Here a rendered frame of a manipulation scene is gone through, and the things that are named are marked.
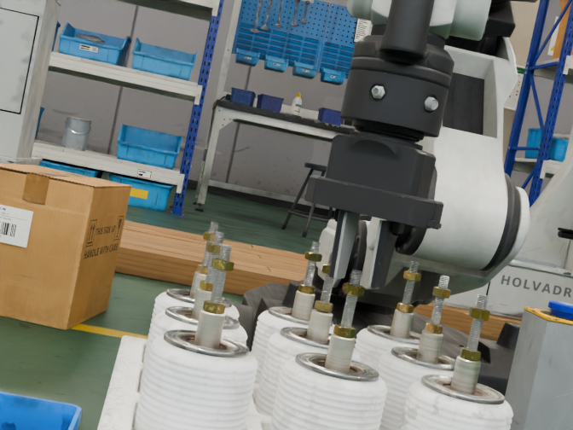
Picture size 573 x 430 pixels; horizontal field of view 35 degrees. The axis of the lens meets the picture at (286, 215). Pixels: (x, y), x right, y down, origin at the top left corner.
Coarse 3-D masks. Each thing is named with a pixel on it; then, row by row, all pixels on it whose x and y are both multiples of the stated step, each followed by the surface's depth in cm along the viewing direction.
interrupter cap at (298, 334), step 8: (288, 328) 95; (296, 328) 96; (304, 328) 96; (288, 336) 91; (296, 336) 91; (304, 336) 94; (328, 336) 95; (304, 344) 89; (312, 344) 89; (320, 344) 89; (328, 344) 90
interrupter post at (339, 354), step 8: (336, 336) 80; (336, 344) 80; (344, 344) 80; (352, 344) 80; (328, 352) 81; (336, 352) 80; (344, 352) 80; (352, 352) 81; (328, 360) 81; (336, 360) 80; (344, 360) 80; (328, 368) 81; (336, 368) 80; (344, 368) 80
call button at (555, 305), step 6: (552, 300) 104; (552, 306) 103; (558, 306) 102; (564, 306) 102; (570, 306) 102; (552, 312) 104; (558, 312) 103; (564, 312) 102; (570, 312) 102; (570, 318) 102
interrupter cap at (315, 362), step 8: (304, 352) 83; (312, 352) 84; (296, 360) 81; (304, 360) 81; (312, 360) 82; (320, 360) 83; (352, 360) 84; (312, 368) 78; (320, 368) 78; (352, 368) 82; (360, 368) 82; (368, 368) 83; (336, 376) 78; (344, 376) 78; (352, 376) 78; (360, 376) 78; (368, 376) 79; (376, 376) 80
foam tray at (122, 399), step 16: (128, 336) 109; (128, 352) 101; (144, 352) 108; (128, 368) 95; (112, 384) 88; (128, 384) 89; (256, 384) 99; (112, 400) 82; (128, 400) 83; (112, 416) 78; (128, 416) 78; (256, 416) 87
